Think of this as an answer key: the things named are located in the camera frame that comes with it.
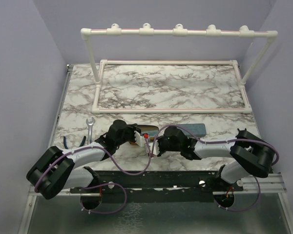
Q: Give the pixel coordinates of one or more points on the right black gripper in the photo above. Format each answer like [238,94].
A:
[159,139]

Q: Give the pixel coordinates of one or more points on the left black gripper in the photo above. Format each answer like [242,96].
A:
[133,128]

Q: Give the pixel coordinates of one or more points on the black glasses case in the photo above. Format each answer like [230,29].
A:
[151,130]

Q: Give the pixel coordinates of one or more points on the blue-grey glasses case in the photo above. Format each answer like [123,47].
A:
[198,129]

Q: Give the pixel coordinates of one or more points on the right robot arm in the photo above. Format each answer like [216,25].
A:
[252,156]

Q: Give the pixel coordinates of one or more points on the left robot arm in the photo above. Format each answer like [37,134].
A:
[50,173]

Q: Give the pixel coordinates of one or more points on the silver wrench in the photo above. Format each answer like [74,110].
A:
[90,124]

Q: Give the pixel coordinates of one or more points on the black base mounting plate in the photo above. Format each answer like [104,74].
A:
[158,186]

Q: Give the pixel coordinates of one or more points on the white PVC pipe rack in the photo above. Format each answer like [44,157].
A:
[177,31]

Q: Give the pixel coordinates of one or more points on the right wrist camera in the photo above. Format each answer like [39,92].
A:
[153,148]

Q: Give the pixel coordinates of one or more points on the blue-handled pliers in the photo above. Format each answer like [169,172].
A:
[70,143]

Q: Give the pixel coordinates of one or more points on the aluminium extrusion rail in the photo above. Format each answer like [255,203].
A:
[274,183]

